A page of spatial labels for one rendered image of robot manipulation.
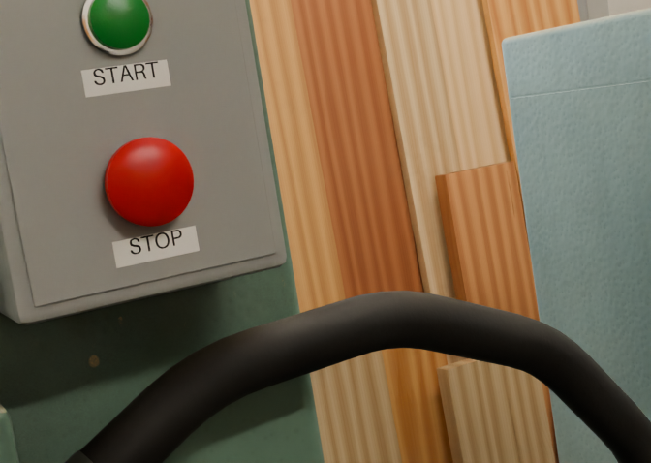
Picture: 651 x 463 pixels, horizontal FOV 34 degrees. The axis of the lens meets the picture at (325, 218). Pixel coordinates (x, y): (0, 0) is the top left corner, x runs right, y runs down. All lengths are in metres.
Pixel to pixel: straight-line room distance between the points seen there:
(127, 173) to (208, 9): 0.07
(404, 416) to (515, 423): 0.19
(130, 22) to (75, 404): 0.16
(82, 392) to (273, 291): 0.09
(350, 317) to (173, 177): 0.10
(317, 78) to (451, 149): 0.30
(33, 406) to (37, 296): 0.08
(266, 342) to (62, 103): 0.12
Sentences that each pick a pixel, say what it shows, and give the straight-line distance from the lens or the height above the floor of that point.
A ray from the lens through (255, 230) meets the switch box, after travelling 0.38.
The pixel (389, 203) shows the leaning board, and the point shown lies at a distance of 1.94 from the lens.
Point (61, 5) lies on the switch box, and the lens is 0.36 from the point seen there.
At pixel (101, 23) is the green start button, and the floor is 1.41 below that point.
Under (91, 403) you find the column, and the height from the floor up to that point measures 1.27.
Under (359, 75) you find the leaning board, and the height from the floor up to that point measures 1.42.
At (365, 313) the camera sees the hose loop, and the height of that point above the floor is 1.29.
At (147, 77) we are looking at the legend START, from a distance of 0.37.
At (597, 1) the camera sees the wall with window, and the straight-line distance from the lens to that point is 2.49.
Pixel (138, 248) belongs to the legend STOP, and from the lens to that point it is 0.36.
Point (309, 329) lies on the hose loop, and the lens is 0.41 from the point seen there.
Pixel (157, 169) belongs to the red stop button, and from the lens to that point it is 0.35.
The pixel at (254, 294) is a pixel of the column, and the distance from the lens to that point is 0.45.
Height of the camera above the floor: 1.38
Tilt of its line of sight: 6 degrees down
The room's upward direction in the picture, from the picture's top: 9 degrees counter-clockwise
